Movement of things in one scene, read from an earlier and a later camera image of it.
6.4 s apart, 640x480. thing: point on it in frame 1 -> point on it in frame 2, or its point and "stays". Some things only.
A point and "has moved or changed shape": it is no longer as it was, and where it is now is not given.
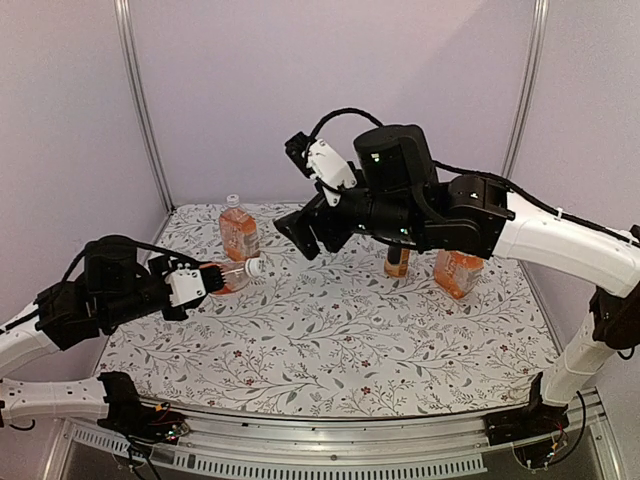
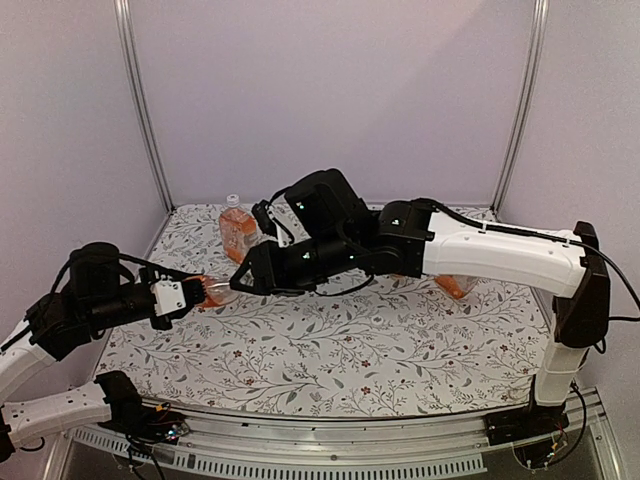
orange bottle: (239, 231) stays
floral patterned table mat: (366, 326) stays
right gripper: (294, 227) -> (267, 278)
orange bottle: (238, 274) has moved or changed shape
